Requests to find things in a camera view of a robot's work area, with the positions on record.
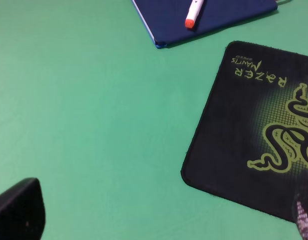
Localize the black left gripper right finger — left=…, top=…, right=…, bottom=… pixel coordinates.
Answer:
left=292, top=169, right=308, bottom=240

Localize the blue hardcover notebook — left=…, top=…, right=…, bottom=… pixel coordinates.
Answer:
left=133, top=0, right=277, bottom=49

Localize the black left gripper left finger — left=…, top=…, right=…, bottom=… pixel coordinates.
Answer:
left=0, top=177, right=46, bottom=240

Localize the black Razer mouse pad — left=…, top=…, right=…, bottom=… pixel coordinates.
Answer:
left=181, top=41, right=308, bottom=222

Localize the white marker pen orange cap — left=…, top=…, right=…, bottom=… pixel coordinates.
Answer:
left=185, top=0, right=204, bottom=29

